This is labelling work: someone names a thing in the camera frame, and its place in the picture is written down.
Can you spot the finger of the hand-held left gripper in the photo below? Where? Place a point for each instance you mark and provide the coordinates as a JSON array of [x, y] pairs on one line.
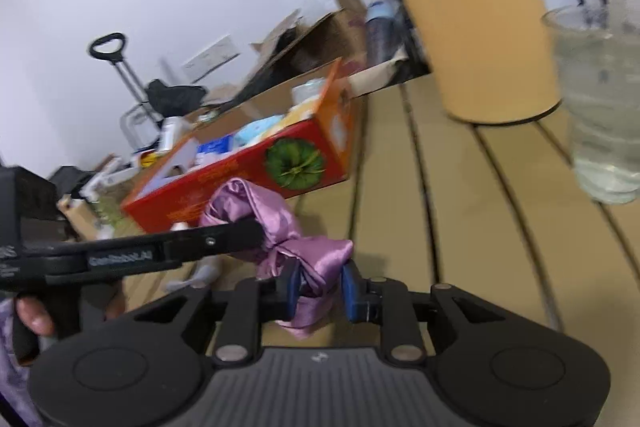
[[200, 243]]

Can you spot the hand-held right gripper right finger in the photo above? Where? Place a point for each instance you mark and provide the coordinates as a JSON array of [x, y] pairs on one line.
[[350, 293]]

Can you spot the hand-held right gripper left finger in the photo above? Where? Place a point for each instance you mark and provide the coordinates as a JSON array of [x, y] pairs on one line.
[[293, 285]]

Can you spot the purple satin cloth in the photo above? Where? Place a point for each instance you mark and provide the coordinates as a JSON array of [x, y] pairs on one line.
[[310, 257]]

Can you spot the orange printed cardboard box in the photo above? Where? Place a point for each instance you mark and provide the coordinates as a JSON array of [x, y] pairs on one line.
[[235, 177]]

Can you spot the person's left hand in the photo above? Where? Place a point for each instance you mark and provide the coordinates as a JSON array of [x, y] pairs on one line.
[[33, 315]]

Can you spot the black pouch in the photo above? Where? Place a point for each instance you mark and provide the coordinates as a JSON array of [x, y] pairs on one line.
[[70, 181]]

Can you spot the white plastic container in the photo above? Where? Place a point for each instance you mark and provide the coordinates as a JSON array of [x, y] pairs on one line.
[[172, 133]]

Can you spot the light blue packet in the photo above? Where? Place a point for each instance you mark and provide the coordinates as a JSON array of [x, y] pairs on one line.
[[260, 131]]

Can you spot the black garment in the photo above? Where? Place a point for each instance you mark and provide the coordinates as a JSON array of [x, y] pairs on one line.
[[175, 97]]

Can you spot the metal hand trolley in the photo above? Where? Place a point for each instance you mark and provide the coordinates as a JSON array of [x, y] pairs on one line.
[[96, 49]]

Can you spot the flat cardboard piece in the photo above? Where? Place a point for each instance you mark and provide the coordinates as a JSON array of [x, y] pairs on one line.
[[380, 79]]

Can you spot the open brown cardboard box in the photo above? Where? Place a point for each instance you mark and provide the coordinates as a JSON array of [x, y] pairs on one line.
[[345, 2]]

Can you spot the tan cylindrical container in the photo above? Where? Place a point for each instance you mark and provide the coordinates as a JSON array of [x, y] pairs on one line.
[[475, 32]]

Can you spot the clear plastic cup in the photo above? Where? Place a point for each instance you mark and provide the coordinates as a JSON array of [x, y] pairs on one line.
[[605, 107]]

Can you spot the white wall outlet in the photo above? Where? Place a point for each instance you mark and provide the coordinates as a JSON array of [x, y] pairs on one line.
[[210, 57]]

